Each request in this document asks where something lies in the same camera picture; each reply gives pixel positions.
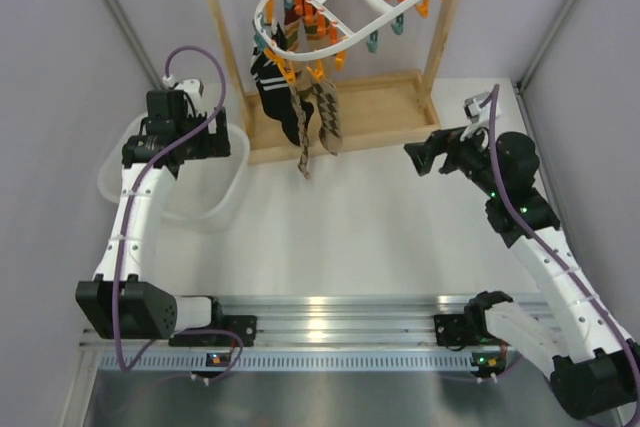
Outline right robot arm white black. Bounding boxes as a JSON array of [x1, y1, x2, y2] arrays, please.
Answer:
[[403, 128, 639, 420]]

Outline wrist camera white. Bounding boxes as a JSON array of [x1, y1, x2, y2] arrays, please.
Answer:
[[162, 75, 204, 113], [460, 92, 501, 141]]

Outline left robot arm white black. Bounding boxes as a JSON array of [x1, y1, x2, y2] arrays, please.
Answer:
[[75, 90, 231, 344]]

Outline white plastic tub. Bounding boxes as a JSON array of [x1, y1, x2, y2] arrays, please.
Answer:
[[96, 114, 251, 234]]

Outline black sock white stripes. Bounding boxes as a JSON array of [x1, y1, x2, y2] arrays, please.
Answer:
[[250, 46, 300, 146]]

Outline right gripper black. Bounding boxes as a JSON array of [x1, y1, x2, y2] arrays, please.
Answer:
[[404, 118, 504, 198]]

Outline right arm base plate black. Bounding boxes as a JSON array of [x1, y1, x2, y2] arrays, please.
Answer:
[[433, 313, 516, 350]]

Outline aluminium mounting rail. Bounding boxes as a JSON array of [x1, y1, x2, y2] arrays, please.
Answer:
[[78, 294, 626, 373]]

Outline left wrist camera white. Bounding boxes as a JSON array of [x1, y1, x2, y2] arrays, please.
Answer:
[[162, 75, 204, 113]]

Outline brown sock clipped on hanger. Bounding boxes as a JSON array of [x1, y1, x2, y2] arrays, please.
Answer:
[[276, 5, 330, 51]]

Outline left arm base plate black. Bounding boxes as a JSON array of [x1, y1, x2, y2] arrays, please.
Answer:
[[169, 315, 258, 347]]

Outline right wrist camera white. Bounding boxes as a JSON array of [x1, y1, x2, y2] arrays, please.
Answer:
[[460, 92, 501, 141]]

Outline brown argyle sock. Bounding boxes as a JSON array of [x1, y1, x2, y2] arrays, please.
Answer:
[[289, 84, 314, 180], [298, 69, 342, 155]]

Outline wooden hanger stand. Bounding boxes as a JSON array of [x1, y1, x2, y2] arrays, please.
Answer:
[[189, 0, 474, 167]]

